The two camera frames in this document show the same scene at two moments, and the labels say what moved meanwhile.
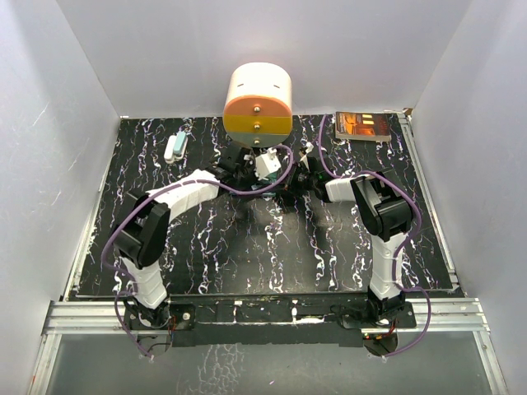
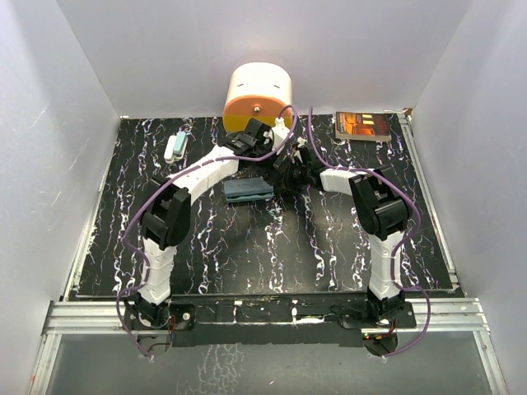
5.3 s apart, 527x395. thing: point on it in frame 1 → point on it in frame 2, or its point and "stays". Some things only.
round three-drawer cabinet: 258,104 stays
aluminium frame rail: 452,316 stays
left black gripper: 251,166 → 268,146
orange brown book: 366,126 stays
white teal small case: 175,146 stays
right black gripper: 291,185 → 285,178
